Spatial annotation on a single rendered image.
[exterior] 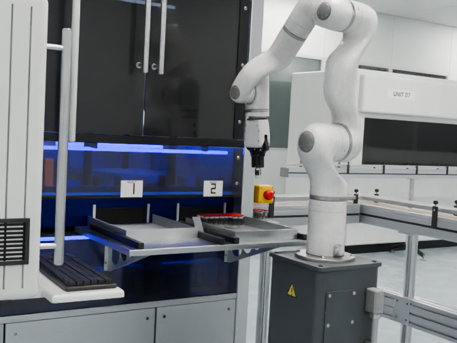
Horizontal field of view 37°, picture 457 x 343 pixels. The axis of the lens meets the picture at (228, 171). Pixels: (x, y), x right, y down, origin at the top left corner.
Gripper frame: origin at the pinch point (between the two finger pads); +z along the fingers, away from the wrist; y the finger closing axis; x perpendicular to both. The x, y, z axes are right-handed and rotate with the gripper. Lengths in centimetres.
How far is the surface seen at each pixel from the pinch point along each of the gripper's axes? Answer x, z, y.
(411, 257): 87, 47, -6
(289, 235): 4.2, 25.3, 12.5
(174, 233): -34.8, 21.9, 1.0
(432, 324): 83, 72, 9
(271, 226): 7.6, 24.5, -2.2
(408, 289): 86, 61, -7
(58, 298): -84, 29, 29
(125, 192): -40.1, 10.3, -24.9
